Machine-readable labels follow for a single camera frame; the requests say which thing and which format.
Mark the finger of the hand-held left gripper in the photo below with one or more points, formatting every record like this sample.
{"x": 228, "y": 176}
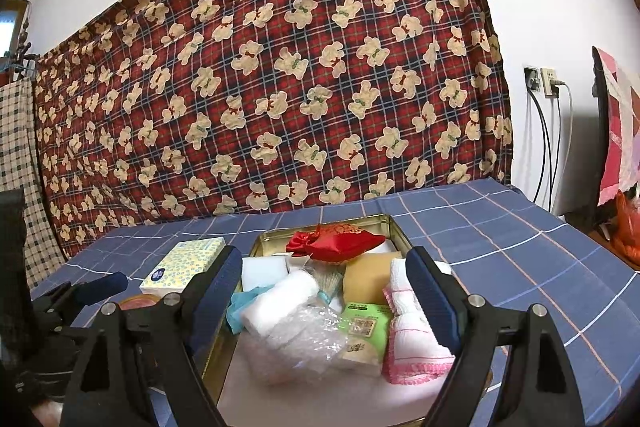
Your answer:
{"x": 107, "y": 283}

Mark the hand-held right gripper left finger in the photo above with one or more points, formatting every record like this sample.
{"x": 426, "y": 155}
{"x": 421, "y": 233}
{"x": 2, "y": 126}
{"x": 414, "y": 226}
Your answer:
{"x": 220, "y": 297}

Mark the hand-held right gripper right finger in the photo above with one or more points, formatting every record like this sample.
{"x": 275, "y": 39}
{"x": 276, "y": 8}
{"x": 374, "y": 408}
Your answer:
{"x": 432, "y": 302}

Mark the teal cloth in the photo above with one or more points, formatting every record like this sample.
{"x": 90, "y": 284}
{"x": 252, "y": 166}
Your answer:
{"x": 240, "y": 307}

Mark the white towel with pink trim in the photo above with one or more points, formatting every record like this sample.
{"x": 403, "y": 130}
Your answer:
{"x": 415, "y": 337}

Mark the white foam block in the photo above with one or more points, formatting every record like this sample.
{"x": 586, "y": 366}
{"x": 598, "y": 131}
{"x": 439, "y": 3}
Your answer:
{"x": 262, "y": 272}

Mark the yellow patterned tissue pack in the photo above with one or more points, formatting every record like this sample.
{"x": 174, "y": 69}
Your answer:
{"x": 185, "y": 259}

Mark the yellow sponge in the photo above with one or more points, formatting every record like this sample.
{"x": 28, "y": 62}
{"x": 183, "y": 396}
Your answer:
{"x": 367, "y": 279}

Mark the gold tin box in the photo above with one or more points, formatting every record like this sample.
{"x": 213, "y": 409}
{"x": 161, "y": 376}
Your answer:
{"x": 222, "y": 367}

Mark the green tissue packet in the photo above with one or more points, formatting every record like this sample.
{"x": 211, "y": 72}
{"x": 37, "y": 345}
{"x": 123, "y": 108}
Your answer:
{"x": 365, "y": 332}

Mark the red satin pouch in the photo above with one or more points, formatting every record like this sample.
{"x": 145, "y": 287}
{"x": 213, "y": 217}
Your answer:
{"x": 340, "y": 244}

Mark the blue checked sheet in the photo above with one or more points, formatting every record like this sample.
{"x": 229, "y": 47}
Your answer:
{"x": 500, "y": 227}

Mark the beige checked cloth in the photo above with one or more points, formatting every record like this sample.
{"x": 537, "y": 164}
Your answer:
{"x": 20, "y": 157}

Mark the orange plastic bag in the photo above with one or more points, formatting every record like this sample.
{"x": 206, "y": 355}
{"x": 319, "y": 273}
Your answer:
{"x": 627, "y": 232}

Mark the dark metal hanger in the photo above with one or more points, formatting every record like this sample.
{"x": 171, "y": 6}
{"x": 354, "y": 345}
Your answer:
{"x": 22, "y": 57}

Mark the black chair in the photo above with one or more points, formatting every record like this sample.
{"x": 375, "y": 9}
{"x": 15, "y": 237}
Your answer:
{"x": 600, "y": 132}

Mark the red plaid bear-print blanket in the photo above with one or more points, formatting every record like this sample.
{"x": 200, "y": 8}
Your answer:
{"x": 275, "y": 57}

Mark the pink patchwork cloth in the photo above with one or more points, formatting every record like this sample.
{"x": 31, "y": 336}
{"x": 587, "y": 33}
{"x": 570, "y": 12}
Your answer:
{"x": 625, "y": 132}

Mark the dark wall socket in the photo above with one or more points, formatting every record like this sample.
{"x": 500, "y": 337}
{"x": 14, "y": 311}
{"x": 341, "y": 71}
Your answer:
{"x": 532, "y": 78}

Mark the white wall socket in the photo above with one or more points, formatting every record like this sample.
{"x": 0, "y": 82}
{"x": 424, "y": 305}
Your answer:
{"x": 549, "y": 79}

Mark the wooden window frame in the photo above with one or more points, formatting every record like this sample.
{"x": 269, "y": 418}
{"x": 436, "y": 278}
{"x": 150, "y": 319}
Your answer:
{"x": 12, "y": 27}

